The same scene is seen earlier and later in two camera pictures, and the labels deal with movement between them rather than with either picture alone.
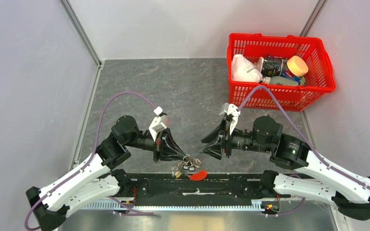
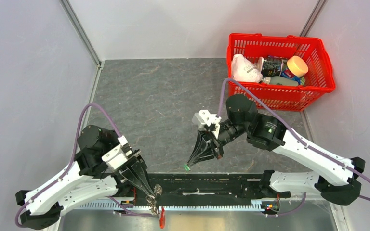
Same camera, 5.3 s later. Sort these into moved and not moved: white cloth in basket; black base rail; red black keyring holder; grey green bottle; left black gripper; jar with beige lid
Moved: red black keyring holder; left black gripper
Not moved: grey green bottle; white cloth in basket; jar with beige lid; black base rail
